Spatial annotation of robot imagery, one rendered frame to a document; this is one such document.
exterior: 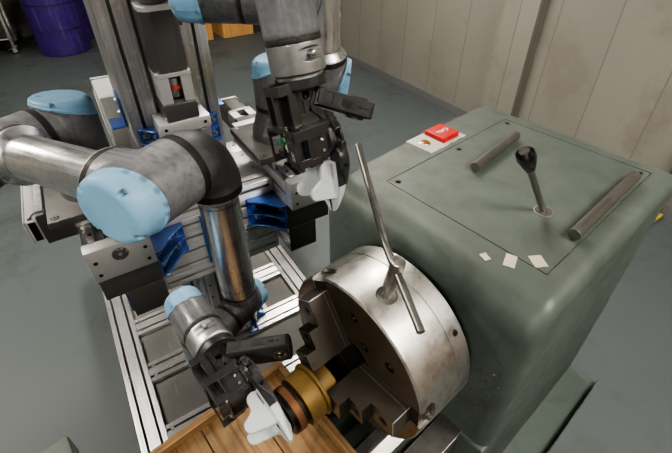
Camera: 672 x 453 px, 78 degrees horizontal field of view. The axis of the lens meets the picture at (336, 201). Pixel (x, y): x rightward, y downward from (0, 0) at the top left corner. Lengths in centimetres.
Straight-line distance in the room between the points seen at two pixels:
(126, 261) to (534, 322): 84
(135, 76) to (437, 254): 87
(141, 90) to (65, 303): 165
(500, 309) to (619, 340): 184
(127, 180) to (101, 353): 177
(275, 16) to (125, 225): 35
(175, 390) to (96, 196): 128
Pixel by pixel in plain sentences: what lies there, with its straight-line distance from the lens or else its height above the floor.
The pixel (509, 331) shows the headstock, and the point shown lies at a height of 120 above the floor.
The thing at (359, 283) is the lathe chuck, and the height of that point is 124.
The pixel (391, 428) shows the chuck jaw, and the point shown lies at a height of 110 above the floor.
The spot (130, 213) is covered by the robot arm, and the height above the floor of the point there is 139.
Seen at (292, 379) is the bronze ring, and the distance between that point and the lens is 72.
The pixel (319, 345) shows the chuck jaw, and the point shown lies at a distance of 72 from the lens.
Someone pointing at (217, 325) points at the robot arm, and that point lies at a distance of 81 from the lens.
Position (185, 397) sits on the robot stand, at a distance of 182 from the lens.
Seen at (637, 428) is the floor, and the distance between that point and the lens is 227.
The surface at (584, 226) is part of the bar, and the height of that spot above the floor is 128.
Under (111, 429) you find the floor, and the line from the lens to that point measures 211.
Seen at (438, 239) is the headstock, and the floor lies 125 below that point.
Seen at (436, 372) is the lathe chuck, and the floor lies 116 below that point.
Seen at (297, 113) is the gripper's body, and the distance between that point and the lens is 57.
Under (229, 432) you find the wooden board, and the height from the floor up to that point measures 88.
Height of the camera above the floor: 174
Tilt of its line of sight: 37 degrees down
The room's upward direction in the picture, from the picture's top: straight up
